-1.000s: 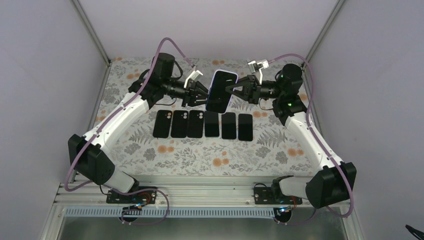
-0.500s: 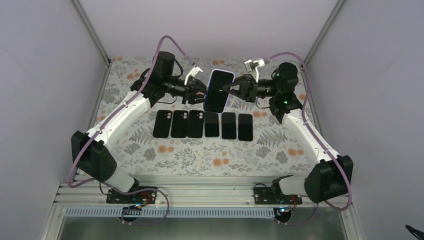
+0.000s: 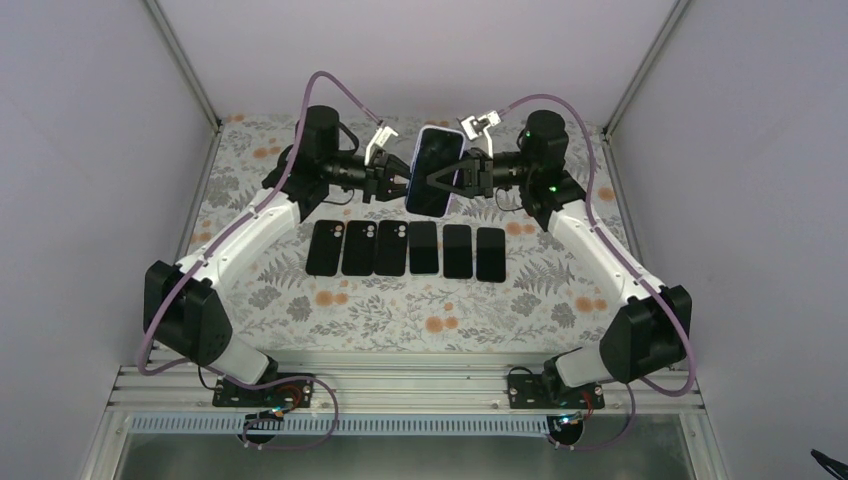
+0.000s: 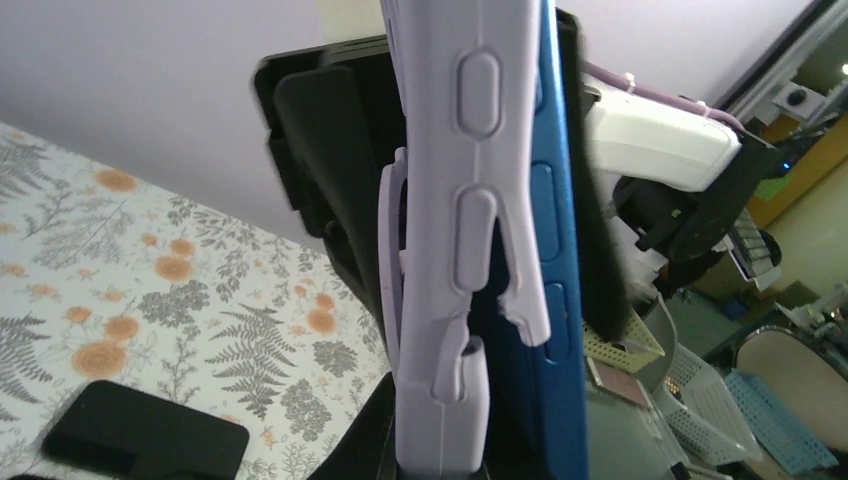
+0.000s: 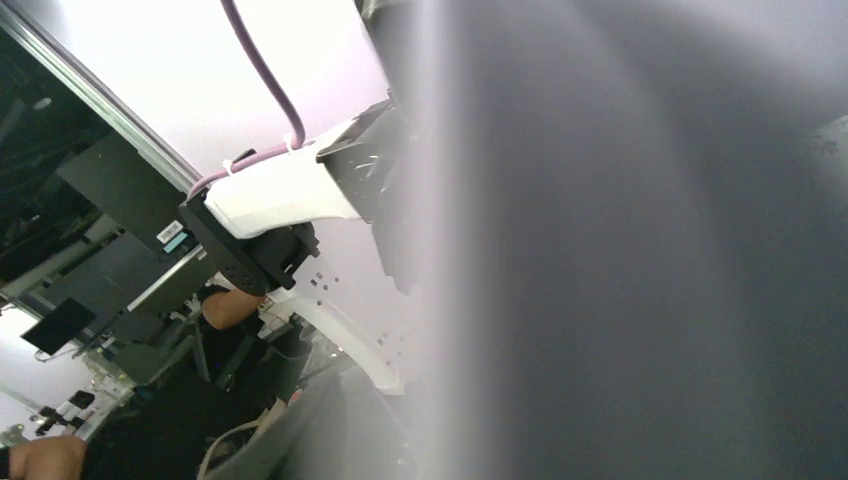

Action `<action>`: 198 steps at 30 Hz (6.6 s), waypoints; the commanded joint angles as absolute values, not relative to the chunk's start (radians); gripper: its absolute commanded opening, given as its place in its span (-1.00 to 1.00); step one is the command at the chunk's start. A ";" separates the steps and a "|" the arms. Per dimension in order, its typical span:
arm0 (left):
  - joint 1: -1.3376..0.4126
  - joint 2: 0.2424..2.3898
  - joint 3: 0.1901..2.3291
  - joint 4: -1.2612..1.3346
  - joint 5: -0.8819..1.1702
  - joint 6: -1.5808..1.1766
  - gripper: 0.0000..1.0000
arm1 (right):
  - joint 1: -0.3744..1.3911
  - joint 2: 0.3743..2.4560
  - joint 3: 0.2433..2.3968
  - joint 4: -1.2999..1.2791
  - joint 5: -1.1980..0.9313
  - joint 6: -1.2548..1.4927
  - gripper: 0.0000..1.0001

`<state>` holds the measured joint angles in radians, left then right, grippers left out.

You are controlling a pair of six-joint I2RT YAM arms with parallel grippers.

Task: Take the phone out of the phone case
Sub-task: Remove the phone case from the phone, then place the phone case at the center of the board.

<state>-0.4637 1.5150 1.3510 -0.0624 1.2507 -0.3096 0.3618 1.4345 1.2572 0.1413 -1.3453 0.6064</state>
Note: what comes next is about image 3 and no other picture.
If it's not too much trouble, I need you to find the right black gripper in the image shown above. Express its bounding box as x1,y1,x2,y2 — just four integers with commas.
423,147,535,199

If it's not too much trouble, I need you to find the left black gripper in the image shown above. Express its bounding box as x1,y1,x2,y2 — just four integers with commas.
321,150,426,204

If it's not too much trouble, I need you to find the black phone row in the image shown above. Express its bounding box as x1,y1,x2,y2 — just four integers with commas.
442,224,473,279
476,227,506,283
405,125,465,218

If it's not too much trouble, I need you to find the teal phone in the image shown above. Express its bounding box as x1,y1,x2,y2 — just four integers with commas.
408,221,439,275

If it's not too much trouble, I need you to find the black phone case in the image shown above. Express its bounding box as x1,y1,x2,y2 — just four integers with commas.
305,220,345,277
341,220,377,276
374,220,408,277

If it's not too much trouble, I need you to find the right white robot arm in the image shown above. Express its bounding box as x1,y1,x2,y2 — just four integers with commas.
425,110,696,407

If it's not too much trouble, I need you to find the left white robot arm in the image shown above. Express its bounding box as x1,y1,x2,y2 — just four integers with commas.
137,105,410,405

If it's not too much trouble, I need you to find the floral table mat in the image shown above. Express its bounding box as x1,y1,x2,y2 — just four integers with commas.
189,115,615,353

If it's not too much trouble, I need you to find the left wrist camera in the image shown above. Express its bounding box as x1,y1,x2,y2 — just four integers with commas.
364,123,398,166

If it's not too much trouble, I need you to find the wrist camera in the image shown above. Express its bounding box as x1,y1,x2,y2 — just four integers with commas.
458,110,501,157
364,123,398,166

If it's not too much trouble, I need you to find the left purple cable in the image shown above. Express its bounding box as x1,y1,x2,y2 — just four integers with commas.
135,70,386,452

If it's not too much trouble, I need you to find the purple cable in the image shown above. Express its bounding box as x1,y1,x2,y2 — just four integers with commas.
135,70,386,452
495,93,698,453

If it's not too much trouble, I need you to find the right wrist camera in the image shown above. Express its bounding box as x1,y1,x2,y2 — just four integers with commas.
458,110,501,157

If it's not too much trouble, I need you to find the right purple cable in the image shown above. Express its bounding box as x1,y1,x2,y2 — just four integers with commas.
495,93,698,453

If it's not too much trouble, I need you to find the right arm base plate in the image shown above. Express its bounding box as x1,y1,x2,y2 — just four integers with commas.
506,367,605,410

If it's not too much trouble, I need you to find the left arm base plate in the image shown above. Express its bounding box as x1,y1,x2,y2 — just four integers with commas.
212,372,315,410

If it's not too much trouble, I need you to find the aluminium rail frame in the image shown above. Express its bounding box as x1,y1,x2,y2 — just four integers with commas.
105,349,705,415

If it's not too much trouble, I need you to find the grey slotted cable duct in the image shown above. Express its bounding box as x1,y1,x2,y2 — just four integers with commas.
128,412,548,437

